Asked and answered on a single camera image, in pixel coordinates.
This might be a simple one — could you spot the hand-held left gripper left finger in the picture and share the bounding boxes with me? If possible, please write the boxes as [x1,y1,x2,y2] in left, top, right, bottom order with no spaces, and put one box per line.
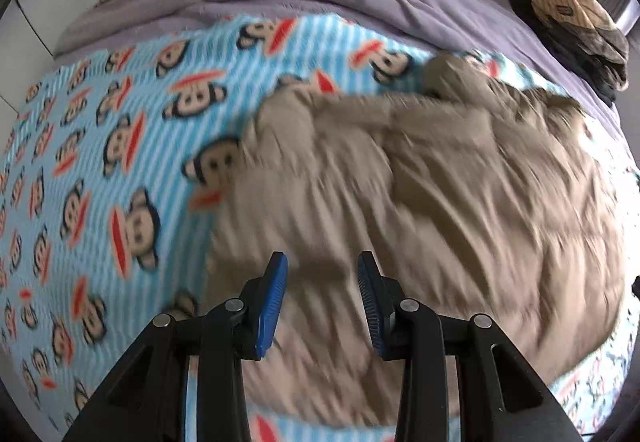
[62,252,290,442]

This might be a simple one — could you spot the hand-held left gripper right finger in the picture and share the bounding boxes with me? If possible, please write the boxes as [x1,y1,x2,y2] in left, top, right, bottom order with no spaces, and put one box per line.
[356,251,583,442]

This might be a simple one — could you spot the beige puffer jacket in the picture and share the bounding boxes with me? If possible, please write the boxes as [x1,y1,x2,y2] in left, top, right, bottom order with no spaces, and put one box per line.
[205,52,628,428]

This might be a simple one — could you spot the blue monkey print blanket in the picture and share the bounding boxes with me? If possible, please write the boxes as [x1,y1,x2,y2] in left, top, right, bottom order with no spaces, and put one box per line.
[0,14,640,442]

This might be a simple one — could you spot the black garment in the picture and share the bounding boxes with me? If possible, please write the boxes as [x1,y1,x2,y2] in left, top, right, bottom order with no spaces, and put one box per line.
[509,0,618,106]

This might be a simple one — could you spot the brown garment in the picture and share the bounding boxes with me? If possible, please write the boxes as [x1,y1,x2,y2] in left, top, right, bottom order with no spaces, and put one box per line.
[585,19,631,92]

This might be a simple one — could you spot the cream striped garment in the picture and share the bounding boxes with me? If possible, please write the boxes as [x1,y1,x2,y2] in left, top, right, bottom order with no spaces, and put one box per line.
[531,0,618,38]

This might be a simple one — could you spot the white wardrobe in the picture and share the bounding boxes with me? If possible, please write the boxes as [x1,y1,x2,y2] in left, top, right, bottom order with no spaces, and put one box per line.
[0,0,121,115]

